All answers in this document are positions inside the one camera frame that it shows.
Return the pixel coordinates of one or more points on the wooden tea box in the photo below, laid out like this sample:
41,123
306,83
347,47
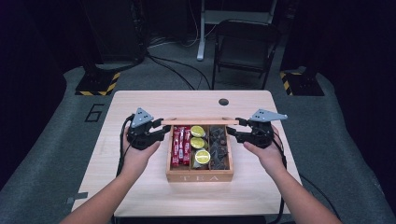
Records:
199,177

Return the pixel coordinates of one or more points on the grey tape strip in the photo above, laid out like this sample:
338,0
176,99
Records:
77,196

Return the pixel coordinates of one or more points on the glass-paned wooden box lid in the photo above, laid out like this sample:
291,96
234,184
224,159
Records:
199,121

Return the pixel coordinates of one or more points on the dark curtain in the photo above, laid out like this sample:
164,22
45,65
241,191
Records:
361,77
28,77

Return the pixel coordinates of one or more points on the dark cabinet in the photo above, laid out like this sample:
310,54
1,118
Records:
118,31

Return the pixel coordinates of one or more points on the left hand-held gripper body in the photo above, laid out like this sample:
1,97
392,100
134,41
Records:
140,133

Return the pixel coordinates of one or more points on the pile of dark tea bags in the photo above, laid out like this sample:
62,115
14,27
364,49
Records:
219,149

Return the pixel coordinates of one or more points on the black table grommet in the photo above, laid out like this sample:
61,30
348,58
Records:
223,101

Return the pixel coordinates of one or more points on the red stick packet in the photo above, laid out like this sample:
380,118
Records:
176,146
181,144
187,144

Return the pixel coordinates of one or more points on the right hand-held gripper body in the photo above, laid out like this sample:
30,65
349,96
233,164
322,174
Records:
261,133

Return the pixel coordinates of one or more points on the white metal stand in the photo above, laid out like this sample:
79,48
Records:
201,37

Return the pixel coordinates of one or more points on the person's left hand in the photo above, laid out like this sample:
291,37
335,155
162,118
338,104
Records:
135,160

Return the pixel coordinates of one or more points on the black folding chair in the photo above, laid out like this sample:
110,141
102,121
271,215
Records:
246,46

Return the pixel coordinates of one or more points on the black stand with striped base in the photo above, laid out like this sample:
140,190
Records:
96,84
303,84

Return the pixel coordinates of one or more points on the person's right hand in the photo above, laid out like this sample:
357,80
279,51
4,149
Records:
271,158

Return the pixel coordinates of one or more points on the green-lidded capsule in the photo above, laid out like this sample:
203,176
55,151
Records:
197,143
197,131
202,157

